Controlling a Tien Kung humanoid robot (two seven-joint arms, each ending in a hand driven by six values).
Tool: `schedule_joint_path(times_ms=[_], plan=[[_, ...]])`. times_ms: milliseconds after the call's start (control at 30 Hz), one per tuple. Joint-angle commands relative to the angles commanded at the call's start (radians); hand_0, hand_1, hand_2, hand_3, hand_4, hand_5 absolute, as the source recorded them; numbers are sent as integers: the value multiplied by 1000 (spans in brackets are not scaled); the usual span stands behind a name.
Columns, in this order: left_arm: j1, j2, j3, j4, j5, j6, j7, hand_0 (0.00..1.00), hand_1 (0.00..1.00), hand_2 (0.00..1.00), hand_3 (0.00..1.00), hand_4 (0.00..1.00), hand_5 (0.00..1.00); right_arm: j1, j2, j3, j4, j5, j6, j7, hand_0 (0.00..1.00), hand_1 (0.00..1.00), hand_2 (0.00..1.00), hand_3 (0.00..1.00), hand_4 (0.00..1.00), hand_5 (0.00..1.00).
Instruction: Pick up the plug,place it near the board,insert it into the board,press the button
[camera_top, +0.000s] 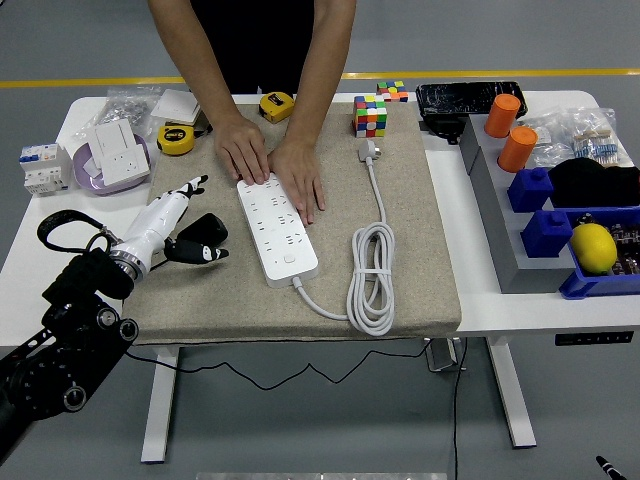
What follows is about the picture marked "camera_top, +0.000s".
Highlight clear bag of screws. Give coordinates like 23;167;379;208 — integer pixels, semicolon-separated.
74;85;162;141

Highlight small colourful puzzle cube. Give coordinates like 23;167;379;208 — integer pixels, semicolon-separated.
376;80;410;104

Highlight large colourful puzzle cube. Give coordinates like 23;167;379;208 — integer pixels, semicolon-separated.
352;94;389;139

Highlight grey stepped block holder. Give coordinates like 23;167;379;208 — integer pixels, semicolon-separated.
458;113;576;295

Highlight dark circuit boards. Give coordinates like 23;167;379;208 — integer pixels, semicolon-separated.
574;212;640;277

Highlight yellow tape measure with strap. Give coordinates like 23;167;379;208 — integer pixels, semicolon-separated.
156;124;196;155

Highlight clear bag of resistors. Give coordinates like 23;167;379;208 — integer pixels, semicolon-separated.
567;106;634;169

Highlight black cloth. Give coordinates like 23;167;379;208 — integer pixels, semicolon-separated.
547;157;640;209

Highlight black plug adapter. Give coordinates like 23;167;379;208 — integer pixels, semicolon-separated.
175;212;229;247

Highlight white power cord with plug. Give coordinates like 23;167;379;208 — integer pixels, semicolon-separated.
292;138;397;337

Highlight orange cylinder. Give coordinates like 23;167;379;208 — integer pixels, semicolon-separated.
497;125;539;174
483;93;523;139

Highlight person's right hand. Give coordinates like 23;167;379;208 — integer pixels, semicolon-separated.
213;114;271;185

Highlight black adapter cord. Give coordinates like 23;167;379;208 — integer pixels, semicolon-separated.
122;249;436;392

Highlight black desk control panel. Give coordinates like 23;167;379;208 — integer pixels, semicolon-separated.
553;330;635;347

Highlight white switch plate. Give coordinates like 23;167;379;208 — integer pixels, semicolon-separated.
93;118;141;161

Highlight purple bowl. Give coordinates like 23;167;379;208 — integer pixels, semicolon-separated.
72;133;152;197

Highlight clear plastic bag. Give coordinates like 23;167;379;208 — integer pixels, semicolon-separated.
519;114;576;170

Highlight white wall socket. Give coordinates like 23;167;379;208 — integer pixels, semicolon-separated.
97;144;152;187

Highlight blue block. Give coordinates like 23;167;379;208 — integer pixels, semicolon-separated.
507;167;555;214
520;209;574;260

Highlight yellow lemon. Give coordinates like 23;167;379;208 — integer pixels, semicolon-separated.
569;223;619;275

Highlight black plastic tray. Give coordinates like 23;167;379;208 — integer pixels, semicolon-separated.
415;81;530;124

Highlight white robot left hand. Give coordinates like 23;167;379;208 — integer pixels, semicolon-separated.
112;174;231;281

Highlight black hanging cable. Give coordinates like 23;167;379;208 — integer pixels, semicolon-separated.
451;339;469;480

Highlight white square switch panel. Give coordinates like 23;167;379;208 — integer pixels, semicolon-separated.
149;88;201;126

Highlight white circuit breaker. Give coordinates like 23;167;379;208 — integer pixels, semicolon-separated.
18;142;74;199

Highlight white table leg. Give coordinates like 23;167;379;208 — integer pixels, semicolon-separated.
487;335;538;448
140;344;181;464

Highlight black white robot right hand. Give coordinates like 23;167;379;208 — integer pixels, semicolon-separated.
594;455;629;480

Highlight blue storage bin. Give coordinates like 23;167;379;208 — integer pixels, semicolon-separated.
558;205;640;301

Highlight person's left hand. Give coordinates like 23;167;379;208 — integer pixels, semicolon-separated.
267;139;326;225

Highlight person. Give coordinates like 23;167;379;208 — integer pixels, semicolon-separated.
189;0;316;96

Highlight grey-brown mat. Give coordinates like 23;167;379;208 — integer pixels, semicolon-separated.
121;102;462;346

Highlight white power strip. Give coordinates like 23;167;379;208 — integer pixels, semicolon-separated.
236;173;320;289

